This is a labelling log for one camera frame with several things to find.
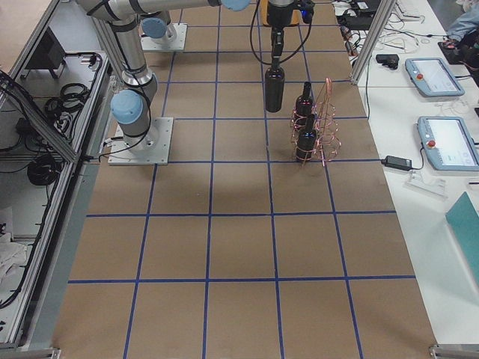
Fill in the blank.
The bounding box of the copper wire bottle basket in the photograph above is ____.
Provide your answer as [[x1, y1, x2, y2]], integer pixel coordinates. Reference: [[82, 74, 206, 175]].
[[290, 77, 341, 166]]

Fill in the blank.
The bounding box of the blue teach pendant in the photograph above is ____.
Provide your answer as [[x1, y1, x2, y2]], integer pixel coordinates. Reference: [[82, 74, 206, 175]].
[[417, 116, 478, 172], [405, 58, 465, 97]]

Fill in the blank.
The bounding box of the aluminium frame post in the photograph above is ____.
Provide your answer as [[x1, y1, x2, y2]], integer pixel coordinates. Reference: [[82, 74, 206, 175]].
[[350, 0, 396, 85]]

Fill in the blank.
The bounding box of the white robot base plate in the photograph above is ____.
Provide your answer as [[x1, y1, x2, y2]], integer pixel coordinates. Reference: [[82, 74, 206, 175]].
[[141, 18, 188, 52], [108, 117, 174, 165]]

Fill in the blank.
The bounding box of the black power adapter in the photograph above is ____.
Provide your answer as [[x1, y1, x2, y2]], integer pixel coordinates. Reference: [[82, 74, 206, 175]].
[[381, 156, 412, 171]]

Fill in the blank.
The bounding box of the black braided cable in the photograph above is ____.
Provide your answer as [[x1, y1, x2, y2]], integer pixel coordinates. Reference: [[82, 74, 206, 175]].
[[249, 0, 314, 67]]

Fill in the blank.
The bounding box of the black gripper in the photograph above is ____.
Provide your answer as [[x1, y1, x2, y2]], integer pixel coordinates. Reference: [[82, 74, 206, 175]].
[[267, 0, 314, 70]]

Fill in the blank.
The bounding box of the dark wine bottle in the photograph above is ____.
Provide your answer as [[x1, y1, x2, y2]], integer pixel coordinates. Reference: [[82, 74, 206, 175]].
[[292, 82, 314, 131], [264, 58, 285, 113], [296, 114, 317, 162]]

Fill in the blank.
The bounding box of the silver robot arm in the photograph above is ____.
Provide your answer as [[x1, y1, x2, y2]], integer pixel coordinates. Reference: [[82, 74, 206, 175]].
[[78, 1, 314, 113]]

